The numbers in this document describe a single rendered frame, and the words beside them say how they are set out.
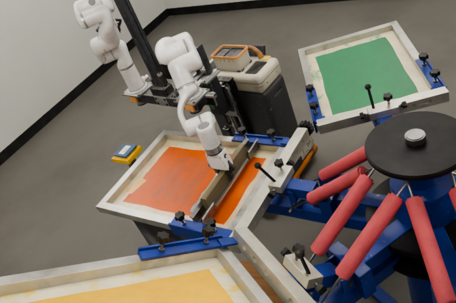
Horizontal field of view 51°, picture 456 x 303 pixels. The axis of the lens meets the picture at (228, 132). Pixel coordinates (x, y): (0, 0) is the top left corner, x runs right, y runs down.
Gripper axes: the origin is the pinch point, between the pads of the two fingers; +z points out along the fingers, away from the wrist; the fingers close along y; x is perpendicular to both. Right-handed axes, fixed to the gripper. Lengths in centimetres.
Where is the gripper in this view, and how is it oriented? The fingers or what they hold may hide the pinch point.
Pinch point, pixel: (225, 175)
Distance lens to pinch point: 213.9
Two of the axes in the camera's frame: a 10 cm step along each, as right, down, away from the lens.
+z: 3.2, 7.7, 5.6
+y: -8.2, -0.8, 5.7
